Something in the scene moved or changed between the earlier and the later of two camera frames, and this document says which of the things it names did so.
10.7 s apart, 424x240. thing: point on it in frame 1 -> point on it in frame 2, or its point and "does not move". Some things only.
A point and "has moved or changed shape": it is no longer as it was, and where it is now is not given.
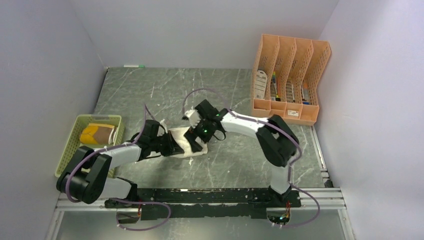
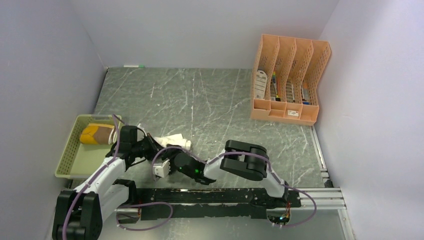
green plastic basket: [74, 143] does not move
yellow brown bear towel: [98, 134] does not move
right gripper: [193, 133] -> [176, 155]
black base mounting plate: [178, 203] does not move
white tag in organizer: [260, 84] does not move
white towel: [183, 142] has moved or changed shape
